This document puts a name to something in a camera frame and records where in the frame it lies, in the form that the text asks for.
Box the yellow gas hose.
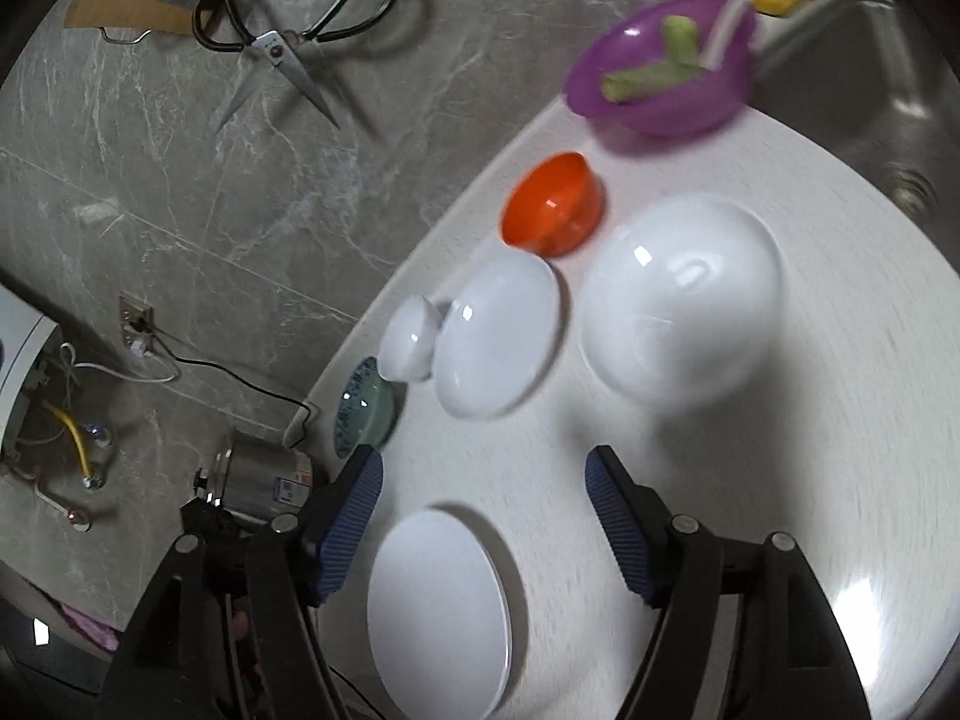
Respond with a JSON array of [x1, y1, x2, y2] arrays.
[[44, 401, 100, 485]]

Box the sink drain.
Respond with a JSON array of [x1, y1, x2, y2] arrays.
[[885, 169, 937, 220]]

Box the large white plate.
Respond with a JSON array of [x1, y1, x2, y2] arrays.
[[576, 193, 786, 413]]

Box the green blue patterned bowl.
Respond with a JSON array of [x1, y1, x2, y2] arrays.
[[334, 356, 398, 460]]

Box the kitchen scissors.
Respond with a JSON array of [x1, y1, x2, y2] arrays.
[[190, 0, 397, 130]]

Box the purple plastic bowl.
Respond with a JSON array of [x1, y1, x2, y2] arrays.
[[563, 0, 757, 138]]

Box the stainless steel rice cooker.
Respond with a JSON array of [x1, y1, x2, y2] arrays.
[[192, 431, 313, 527]]

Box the white rice paddle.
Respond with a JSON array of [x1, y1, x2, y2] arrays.
[[700, 0, 750, 71]]

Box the orange plastic bowl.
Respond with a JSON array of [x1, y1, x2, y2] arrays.
[[500, 151, 605, 259]]

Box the white water heater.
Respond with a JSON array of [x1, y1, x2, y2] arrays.
[[0, 286, 62, 458]]

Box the stainless steel sink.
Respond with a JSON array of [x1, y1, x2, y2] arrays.
[[752, 0, 958, 265]]

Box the small white bowl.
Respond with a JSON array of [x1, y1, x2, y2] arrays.
[[377, 294, 443, 383]]

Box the wall power socket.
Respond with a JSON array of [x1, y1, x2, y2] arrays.
[[119, 293, 155, 349]]

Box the medium white plate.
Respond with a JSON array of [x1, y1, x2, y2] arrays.
[[433, 249, 562, 421]]

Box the black power cable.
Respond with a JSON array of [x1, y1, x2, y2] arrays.
[[130, 317, 317, 430]]

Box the small white plate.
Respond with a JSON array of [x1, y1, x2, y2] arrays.
[[366, 509, 512, 718]]

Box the white power cable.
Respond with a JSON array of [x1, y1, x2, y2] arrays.
[[56, 340, 182, 387]]

